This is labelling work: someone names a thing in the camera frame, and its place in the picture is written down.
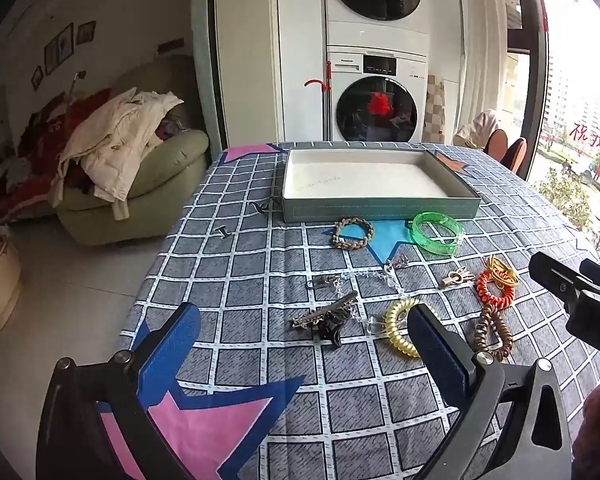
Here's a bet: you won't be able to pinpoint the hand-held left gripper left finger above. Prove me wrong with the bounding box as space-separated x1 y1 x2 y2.
36 302 202 480

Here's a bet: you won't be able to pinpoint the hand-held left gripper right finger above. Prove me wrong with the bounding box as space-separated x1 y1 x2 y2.
406 302 573 480

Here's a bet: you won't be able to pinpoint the yellow spiral hair tie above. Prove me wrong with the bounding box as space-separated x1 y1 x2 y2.
384 298 426 359

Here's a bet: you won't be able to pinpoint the gold elastic hair tie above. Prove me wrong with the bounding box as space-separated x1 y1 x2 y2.
482 254 520 288

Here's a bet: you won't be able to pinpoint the brown spiral hair tie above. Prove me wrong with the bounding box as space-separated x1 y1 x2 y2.
472 302 513 363

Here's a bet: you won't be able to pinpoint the orange spiral hair tie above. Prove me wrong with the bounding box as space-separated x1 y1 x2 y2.
475 271 516 306

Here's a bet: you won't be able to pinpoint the black hair claw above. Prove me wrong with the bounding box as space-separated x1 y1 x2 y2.
315 307 353 348

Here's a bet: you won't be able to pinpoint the silver metal hair clip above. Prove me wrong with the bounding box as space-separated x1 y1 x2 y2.
290 291 359 332

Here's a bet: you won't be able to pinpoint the grey tray box white inside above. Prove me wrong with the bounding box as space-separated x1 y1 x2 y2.
280 146 482 224

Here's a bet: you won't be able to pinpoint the small beige hair clip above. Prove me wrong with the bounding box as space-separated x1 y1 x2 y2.
440 266 475 291

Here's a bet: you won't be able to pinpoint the grey checked tablecloth with stars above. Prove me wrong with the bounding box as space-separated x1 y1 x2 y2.
120 141 600 480

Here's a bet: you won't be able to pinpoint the green translucent bangle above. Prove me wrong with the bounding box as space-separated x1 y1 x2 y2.
410 211 465 256

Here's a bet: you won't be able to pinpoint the brown chair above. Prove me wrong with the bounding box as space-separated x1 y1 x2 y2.
484 129 508 165
505 137 527 175

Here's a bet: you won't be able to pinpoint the beige cloth on chair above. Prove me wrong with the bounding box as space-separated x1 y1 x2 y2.
452 109 501 150

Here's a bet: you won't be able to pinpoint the beige sofa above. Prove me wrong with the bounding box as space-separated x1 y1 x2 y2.
55 55 211 247

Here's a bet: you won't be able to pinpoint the white and orange basket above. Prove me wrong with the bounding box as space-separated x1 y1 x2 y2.
0 225 22 337

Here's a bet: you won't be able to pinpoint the checkered panel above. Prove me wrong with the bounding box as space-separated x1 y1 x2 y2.
422 75 446 143

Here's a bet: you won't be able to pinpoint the cream jacket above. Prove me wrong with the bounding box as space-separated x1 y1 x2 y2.
52 87 185 221

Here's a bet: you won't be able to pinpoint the pile of red clothing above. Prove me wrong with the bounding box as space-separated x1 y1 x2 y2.
0 89 111 223

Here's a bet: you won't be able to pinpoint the white washing machine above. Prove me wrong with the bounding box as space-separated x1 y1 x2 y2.
326 45 429 143

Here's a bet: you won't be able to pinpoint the white tumble dryer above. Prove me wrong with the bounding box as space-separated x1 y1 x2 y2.
325 0 429 51

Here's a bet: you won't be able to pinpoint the silver chain necklace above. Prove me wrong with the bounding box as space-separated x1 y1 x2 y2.
306 254 411 337

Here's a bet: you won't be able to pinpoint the brown braided bracelet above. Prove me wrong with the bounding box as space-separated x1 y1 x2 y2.
332 217 376 251

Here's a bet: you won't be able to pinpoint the mop with red handle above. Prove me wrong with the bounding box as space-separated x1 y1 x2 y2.
304 60 333 142

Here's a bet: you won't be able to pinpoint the large picture frame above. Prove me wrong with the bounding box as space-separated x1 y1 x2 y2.
44 23 75 76

